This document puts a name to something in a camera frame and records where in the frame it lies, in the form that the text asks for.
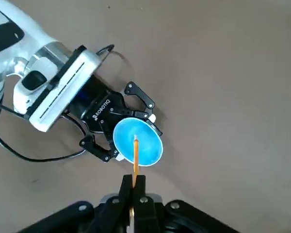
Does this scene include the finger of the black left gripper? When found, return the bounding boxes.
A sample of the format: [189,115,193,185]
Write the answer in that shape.
[79,118,125,163]
[123,81,163,136]

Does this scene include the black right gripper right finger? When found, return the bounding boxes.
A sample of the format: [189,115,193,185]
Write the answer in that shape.
[132,174,238,233]

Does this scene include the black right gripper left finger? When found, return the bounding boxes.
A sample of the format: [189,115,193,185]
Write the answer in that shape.
[13,174,134,233]

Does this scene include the orange brush white bristles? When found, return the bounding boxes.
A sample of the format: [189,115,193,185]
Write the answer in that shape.
[128,135,140,233]

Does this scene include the blue cup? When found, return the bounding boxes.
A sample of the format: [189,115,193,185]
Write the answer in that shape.
[113,116,163,167]

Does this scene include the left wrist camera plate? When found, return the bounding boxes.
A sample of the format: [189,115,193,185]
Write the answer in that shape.
[24,45,105,133]

